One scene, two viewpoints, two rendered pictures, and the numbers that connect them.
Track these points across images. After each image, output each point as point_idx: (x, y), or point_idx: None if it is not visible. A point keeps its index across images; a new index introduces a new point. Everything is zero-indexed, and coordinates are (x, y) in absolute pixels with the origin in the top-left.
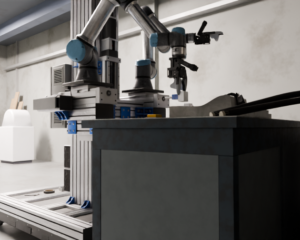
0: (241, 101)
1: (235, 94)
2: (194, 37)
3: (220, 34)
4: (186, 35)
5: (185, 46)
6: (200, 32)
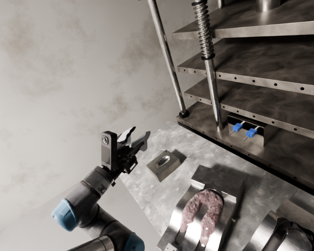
0: (285, 224)
1: (311, 237)
2: (111, 182)
3: (132, 130)
4: (93, 193)
5: (100, 206)
6: (115, 162)
